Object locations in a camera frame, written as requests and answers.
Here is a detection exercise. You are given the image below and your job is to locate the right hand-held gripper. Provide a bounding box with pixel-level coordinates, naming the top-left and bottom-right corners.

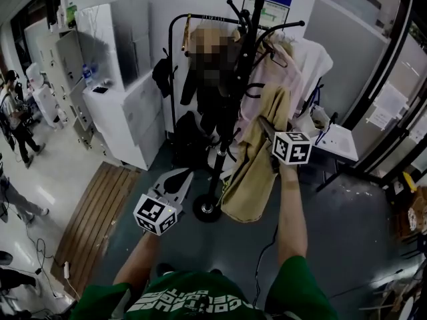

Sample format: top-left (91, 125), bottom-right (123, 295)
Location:
top-left (257, 115), bottom-right (313, 175)

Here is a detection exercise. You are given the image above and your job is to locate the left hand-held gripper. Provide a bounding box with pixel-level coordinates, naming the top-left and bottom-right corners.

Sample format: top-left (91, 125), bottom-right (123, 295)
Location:
top-left (133, 169), bottom-right (195, 237)

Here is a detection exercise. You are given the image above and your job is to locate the tan clothing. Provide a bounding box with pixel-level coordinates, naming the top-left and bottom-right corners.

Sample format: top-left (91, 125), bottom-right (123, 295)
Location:
top-left (220, 83), bottom-right (294, 223)

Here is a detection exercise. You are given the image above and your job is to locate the black coat rack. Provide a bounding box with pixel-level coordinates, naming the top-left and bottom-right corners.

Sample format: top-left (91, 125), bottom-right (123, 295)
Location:
top-left (192, 0), bottom-right (306, 223)

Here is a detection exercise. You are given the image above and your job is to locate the person's right forearm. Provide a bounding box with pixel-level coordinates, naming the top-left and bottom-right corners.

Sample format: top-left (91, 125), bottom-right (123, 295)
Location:
top-left (276, 162), bottom-right (310, 263)

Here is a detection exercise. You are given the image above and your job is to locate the person's left forearm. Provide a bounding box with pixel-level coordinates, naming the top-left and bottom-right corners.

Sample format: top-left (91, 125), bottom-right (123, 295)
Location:
top-left (112, 231), bottom-right (161, 287)

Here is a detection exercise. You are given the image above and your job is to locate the large black bag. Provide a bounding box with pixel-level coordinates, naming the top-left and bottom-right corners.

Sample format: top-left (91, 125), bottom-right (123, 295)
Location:
top-left (171, 110), bottom-right (216, 168)

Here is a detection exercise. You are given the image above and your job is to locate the pink hanging garment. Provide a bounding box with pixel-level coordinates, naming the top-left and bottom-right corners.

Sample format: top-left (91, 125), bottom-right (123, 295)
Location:
top-left (237, 34), bottom-right (305, 146)

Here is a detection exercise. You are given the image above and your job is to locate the clear plastic bag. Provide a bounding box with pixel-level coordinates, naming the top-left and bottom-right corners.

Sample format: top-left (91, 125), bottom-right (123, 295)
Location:
top-left (309, 104), bottom-right (331, 130)

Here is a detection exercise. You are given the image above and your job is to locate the black hanging jacket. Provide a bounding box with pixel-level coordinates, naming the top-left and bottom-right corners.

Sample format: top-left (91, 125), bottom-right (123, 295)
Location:
top-left (179, 58), bottom-right (242, 137)

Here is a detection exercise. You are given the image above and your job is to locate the black clothes hanger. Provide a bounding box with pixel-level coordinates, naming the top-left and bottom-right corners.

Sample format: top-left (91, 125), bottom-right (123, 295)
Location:
top-left (262, 41), bottom-right (288, 69)

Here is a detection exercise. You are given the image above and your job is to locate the low white cabinet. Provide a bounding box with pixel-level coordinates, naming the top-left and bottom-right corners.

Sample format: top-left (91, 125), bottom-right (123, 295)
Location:
top-left (81, 71), bottom-right (166, 171)

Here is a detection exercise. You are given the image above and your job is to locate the white hanging garment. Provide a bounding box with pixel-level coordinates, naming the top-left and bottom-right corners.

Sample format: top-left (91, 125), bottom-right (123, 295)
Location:
top-left (292, 37), bottom-right (334, 130)

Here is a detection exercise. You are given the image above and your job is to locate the small white table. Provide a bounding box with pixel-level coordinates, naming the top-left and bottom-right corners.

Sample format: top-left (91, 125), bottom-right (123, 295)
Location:
top-left (310, 123), bottom-right (360, 193)

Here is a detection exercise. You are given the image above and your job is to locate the wooden slat platform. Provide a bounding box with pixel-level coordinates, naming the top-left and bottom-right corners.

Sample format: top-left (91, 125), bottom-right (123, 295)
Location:
top-left (49, 161), bottom-right (141, 300)

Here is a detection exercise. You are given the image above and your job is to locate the beige hanging garment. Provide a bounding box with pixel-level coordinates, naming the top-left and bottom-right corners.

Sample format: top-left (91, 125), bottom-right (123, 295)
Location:
top-left (187, 25), bottom-right (242, 79)

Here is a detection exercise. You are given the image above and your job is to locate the small black hanging bag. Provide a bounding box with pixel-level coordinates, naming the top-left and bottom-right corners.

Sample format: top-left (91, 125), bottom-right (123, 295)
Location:
top-left (151, 57), bottom-right (175, 99)

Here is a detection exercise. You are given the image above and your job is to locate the person's green printed shirt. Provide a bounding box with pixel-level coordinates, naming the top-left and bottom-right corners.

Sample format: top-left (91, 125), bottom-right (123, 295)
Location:
top-left (69, 255), bottom-right (338, 320)

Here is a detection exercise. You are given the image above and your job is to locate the white paper notice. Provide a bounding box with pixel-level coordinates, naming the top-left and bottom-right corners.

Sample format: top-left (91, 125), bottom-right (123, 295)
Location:
top-left (366, 81), bottom-right (409, 130)

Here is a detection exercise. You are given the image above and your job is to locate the clear water bottle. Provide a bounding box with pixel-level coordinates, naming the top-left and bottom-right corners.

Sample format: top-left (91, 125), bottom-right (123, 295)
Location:
top-left (81, 63), bottom-right (95, 89)

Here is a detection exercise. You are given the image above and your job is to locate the grey locker unit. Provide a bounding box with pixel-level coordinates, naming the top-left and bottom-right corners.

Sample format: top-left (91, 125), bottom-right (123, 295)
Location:
top-left (35, 28), bottom-right (98, 151)

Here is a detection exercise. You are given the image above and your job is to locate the tall white cabinet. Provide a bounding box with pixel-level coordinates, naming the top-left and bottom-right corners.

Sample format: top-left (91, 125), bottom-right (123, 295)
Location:
top-left (75, 0), bottom-right (151, 92)

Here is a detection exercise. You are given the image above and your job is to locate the white water dispenser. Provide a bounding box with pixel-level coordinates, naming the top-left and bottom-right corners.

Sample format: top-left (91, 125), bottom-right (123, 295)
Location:
top-left (25, 61), bottom-right (66, 130)

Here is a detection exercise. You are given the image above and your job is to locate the yellow object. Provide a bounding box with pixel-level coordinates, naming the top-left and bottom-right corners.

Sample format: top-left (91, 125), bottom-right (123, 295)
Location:
top-left (401, 171), bottom-right (418, 193)

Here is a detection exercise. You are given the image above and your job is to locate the cardboard box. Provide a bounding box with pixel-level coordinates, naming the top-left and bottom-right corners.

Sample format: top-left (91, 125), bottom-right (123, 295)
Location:
top-left (389, 185), bottom-right (427, 241)

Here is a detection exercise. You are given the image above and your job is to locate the green bottle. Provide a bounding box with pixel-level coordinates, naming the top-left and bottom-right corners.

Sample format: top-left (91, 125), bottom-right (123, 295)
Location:
top-left (65, 4), bottom-right (78, 27)

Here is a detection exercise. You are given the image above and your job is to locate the blue lanyard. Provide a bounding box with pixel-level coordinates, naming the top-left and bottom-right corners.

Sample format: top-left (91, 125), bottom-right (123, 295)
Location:
top-left (312, 84), bottom-right (332, 147)

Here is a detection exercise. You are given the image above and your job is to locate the black garment rail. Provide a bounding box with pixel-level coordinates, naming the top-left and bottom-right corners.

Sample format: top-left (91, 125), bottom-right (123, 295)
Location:
top-left (167, 13), bottom-right (270, 153)

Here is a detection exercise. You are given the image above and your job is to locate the green and white wall chart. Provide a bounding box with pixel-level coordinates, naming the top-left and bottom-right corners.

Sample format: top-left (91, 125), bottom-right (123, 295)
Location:
top-left (242, 0), bottom-right (290, 29)

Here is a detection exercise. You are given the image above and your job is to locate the yellow strap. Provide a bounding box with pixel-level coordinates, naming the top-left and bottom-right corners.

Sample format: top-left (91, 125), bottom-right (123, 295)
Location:
top-left (179, 13), bottom-right (193, 53)

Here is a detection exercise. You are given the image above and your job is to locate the black floor cable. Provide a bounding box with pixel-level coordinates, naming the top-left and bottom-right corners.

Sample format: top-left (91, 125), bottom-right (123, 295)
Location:
top-left (251, 224), bottom-right (280, 307)

